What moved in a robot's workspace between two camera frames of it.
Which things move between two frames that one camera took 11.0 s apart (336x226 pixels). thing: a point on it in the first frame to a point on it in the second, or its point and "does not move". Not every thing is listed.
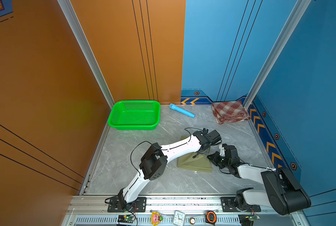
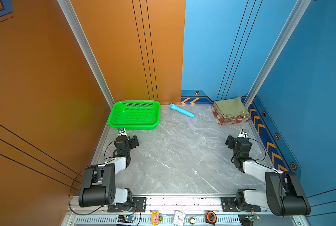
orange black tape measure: [211, 217] does not move
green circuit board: [125, 218] does not move
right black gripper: [215, 156] to [233, 141]
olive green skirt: [201, 163] to [231, 108]
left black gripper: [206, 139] to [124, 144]
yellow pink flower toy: [156, 218] does not move
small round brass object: [192, 221] does not move
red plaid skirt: [230, 111] does not move
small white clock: [179, 218] does not move
